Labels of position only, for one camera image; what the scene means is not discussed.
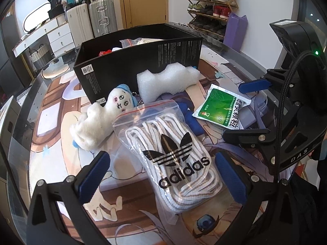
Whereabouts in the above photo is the green medicine packet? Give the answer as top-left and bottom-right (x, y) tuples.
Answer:
(192, 84), (251, 130)

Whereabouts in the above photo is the red-edged white packet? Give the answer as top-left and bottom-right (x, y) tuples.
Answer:
(120, 38), (162, 48)

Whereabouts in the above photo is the white plush toy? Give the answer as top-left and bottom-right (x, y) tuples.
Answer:
(70, 84), (138, 151)

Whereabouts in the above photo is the purple bag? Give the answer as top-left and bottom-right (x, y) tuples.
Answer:
(223, 12), (248, 51)

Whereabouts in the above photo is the adidas shoelace bag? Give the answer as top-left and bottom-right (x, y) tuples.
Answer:
(113, 100), (223, 225)

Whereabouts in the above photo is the wooden shoe rack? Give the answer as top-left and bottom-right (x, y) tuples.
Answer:
(187, 0), (238, 41)

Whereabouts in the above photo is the white foam piece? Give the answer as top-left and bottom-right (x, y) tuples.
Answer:
(137, 62), (201, 104)

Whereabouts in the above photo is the black cardboard box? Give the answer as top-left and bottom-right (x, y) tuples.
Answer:
(74, 23), (202, 104)

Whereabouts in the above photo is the wooden door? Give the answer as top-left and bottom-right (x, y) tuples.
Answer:
(120, 0), (168, 29)

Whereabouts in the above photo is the woven laundry basket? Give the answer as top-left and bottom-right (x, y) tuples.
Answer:
(29, 44), (52, 70)

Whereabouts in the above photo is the white drawer desk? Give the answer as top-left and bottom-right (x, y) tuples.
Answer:
(13, 19), (75, 57)

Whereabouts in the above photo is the silver suitcase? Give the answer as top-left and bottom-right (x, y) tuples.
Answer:
(89, 0), (118, 37)

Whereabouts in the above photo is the white suitcase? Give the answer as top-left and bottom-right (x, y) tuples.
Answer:
(66, 3), (94, 48)

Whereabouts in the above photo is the oval mirror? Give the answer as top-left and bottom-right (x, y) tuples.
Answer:
(23, 2), (51, 33)

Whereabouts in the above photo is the black bag on desk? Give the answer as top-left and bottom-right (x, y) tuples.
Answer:
(47, 0), (64, 19)

